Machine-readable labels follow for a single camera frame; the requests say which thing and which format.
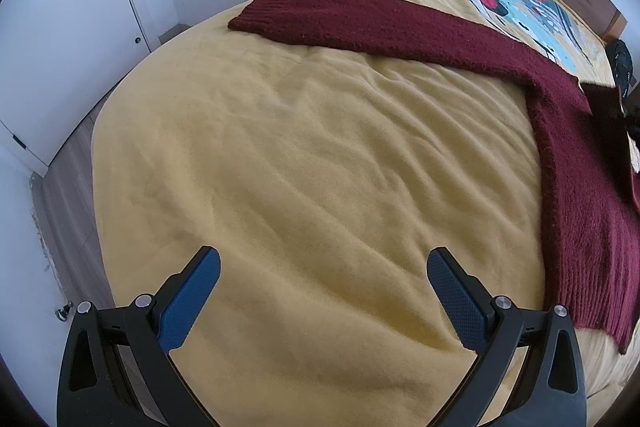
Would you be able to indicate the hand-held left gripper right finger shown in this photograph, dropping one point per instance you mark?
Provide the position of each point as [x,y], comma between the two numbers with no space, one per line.
[457,297]

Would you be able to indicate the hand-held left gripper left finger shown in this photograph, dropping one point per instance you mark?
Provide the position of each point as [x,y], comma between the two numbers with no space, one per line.
[192,292]

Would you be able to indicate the maroon knitted sweater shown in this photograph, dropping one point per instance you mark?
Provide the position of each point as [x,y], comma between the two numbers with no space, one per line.
[400,27]

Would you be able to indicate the metal door stopper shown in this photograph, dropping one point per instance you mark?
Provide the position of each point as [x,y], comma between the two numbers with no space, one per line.
[62,311]

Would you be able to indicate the yellow printed blanket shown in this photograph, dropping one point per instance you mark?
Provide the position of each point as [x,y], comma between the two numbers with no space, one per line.
[300,182]

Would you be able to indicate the black backpack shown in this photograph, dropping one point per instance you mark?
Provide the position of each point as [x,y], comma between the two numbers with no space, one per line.
[621,59]

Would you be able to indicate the white wardrobe doors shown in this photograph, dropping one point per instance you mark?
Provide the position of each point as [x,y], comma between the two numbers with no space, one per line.
[65,22]

